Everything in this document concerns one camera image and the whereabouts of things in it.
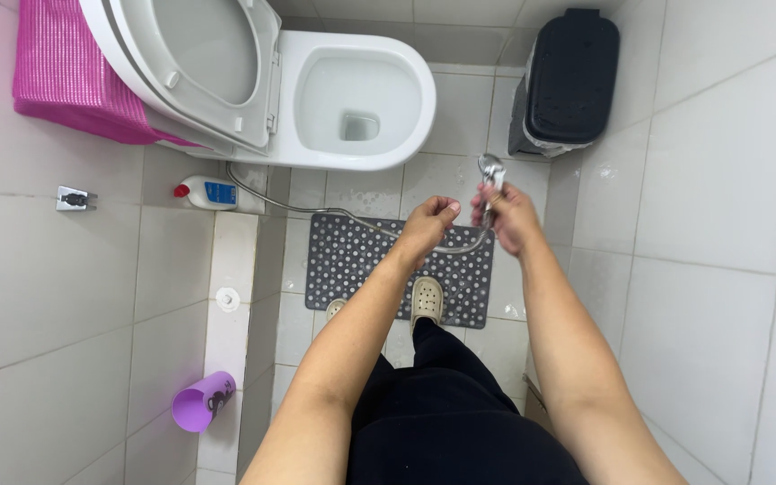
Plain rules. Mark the person's left hand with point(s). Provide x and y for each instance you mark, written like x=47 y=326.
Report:
x=425 y=226

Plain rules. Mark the person's right hand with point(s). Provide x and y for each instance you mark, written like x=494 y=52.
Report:
x=512 y=219

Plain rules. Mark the person's right fingers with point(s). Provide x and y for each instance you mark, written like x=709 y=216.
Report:
x=489 y=202

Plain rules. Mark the chrome bidet sprayer head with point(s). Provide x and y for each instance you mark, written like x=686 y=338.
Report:
x=492 y=176

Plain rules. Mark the beige clog shoe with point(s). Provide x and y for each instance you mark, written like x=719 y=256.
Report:
x=427 y=300
x=334 y=308

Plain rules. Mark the black pedal trash bin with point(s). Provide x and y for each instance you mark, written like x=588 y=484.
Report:
x=566 y=81

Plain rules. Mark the grey dotted bath mat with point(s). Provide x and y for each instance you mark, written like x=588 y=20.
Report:
x=354 y=263

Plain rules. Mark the white toilet bowl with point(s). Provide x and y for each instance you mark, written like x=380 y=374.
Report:
x=354 y=101

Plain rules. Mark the person's black trousers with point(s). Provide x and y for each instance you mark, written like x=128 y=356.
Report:
x=448 y=417

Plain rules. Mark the white cleaner bottle red cap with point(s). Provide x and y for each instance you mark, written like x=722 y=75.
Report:
x=207 y=193

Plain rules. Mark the white toilet seat lid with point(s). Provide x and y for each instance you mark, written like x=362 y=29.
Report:
x=192 y=60

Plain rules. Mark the purple plastic cup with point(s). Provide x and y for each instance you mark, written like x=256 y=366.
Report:
x=201 y=402

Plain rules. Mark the pink woven mat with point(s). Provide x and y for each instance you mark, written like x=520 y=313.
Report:
x=71 y=81

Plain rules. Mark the white round wall cap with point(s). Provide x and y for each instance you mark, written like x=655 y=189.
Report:
x=227 y=298

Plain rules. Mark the chrome wall sprayer holder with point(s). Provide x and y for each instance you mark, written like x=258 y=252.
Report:
x=76 y=199

